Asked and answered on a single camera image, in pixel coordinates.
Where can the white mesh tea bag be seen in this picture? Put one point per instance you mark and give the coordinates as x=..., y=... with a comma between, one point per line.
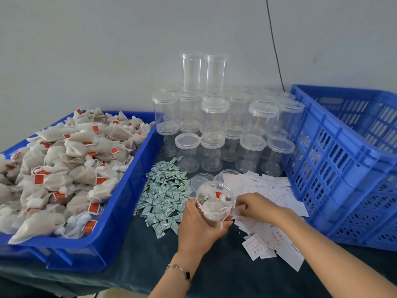
x=214, y=208

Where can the pile of white label papers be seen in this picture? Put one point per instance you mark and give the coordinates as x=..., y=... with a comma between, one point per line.
x=273, y=239

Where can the pile of tea bags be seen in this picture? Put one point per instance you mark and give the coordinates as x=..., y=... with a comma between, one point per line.
x=62, y=170

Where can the pile of green desiccant packets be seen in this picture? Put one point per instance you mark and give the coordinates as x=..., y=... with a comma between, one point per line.
x=162, y=198

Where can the person's right forearm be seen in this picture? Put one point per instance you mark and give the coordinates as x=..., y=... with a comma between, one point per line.
x=335, y=257

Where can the blue slatted crate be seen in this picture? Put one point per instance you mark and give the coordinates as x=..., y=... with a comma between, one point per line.
x=341, y=177

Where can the blue plastic tray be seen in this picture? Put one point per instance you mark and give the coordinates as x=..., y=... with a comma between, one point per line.
x=118, y=226

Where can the group of lidded jars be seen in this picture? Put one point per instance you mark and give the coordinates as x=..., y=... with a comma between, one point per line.
x=214, y=114

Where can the person's left hand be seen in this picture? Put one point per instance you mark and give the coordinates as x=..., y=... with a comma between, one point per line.
x=198, y=236

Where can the person's right hand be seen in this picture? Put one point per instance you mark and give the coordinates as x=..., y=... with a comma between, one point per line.
x=260, y=208

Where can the clear jar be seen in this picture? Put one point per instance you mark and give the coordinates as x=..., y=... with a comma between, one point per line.
x=214, y=204

